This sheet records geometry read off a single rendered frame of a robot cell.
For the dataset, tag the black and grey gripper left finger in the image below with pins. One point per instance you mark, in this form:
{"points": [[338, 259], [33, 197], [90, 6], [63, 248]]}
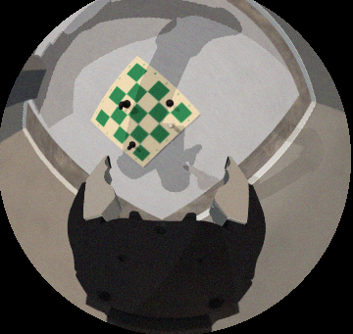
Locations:
{"points": [[95, 203]]}

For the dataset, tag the black pawn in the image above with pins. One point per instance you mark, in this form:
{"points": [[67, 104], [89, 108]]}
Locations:
{"points": [[169, 102], [131, 145]]}

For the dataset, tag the green and cream chessboard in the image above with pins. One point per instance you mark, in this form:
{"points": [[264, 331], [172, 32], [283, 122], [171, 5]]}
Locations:
{"points": [[145, 122]]}

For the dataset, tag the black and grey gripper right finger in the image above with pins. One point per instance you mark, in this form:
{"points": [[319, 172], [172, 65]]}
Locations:
{"points": [[237, 208]]}

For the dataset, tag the black knight chess piece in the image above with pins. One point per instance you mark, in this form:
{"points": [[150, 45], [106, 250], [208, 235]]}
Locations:
{"points": [[125, 103]]}

